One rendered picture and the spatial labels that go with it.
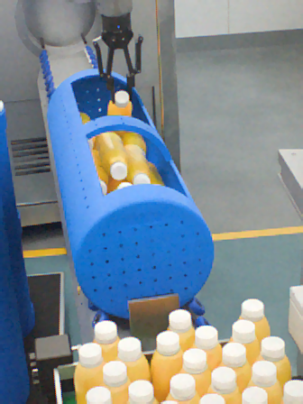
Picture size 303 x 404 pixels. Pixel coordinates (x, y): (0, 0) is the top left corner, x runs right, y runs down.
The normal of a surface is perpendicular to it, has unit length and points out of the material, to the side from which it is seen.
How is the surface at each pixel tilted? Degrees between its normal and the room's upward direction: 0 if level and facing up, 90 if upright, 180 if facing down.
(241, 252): 0
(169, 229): 90
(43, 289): 0
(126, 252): 90
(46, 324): 0
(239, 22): 90
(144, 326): 90
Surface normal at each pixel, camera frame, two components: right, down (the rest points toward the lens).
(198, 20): 0.09, 0.44
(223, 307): -0.05, -0.89
